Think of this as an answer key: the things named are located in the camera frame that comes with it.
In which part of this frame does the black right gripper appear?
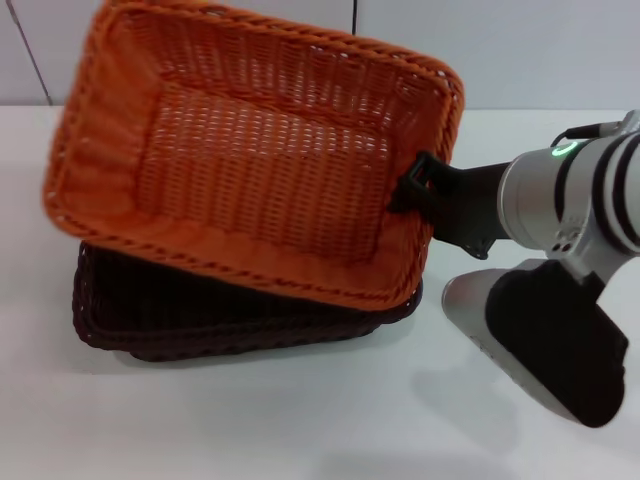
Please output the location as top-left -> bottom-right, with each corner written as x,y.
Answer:
388,151 -> 517,261

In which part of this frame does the orange woven basket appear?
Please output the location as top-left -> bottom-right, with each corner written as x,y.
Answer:
42,0 -> 466,314

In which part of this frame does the dark brown woven basket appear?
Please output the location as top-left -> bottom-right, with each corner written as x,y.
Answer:
72,242 -> 426,364

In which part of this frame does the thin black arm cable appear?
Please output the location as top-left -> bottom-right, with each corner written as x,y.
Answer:
551,123 -> 627,152

